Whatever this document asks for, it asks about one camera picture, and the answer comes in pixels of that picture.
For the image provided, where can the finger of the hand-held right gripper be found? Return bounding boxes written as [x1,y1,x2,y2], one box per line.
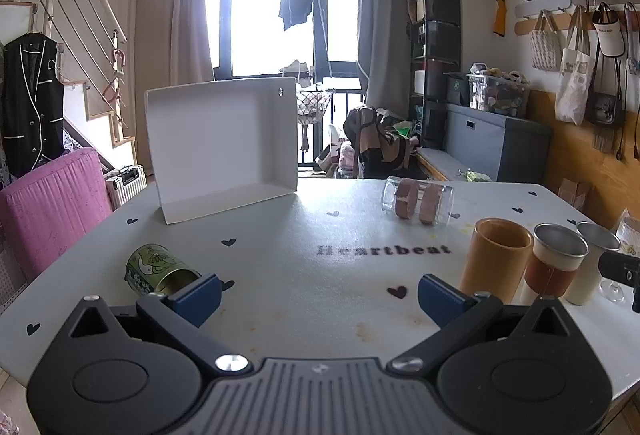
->
[598,252,640,311]

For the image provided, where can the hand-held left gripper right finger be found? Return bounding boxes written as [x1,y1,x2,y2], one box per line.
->
[388,274,581,374]

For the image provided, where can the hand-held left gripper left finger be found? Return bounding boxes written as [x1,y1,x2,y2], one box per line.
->
[59,273,252,379]

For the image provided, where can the green printed tin cup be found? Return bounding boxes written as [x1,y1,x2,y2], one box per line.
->
[125,243,203,299]

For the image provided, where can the small brown shoulder bag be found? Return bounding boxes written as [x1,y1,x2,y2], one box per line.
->
[585,55,626,131]

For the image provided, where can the cream metal cup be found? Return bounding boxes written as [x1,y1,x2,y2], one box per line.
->
[565,221,623,306]

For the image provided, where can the orange plastic cup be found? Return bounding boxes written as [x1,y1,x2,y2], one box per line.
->
[458,217,535,306]

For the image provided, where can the metal cup brown sleeve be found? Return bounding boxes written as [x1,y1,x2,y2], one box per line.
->
[520,223,591,307]

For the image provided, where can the clear glass cup brown bands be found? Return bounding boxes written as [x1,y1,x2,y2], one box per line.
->
[382,176,456,226]

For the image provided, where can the clear stemmed glass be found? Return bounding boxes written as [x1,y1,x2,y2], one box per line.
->
[599,210,640,304]

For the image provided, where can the white suitcase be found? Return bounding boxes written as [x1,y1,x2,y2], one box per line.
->
[104,164,147,211]

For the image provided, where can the white cardboard box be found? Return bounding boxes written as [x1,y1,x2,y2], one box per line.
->
[144,76,300,225]

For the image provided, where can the grey storage bench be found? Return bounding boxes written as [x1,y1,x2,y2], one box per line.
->
[416,103,552,184]

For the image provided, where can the pink chair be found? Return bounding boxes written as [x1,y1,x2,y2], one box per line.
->
[0,147,114,282]

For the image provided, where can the brown clothes pile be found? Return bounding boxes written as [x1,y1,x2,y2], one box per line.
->
[343,106,422,178]

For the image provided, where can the white printed tote bag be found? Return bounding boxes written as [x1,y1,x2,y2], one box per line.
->
[554,6,598,126]

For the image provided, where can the clear plastic storage bin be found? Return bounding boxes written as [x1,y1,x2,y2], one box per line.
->
[466,72,531,119]

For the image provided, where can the hanging net basket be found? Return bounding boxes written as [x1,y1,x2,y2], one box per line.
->
[295,87,335,126]

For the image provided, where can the white visor cap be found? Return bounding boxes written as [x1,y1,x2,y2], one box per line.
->
[592,2,626,58]

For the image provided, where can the beige woven tote bag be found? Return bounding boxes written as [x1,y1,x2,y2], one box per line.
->
[529,10,563,72]

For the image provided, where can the wooden staircase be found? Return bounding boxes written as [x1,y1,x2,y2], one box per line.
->
[30,0,140,176]

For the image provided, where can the black storage shelf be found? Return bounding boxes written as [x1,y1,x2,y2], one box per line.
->
[404,0,462,151]

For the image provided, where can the black jacket white trim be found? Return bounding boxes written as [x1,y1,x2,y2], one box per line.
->
[0,32,65,179]

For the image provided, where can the beige curtain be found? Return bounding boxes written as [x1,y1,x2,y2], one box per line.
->
[134,0,216,91]

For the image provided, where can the grey curtain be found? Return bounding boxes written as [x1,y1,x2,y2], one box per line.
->
[356,0,396,108]

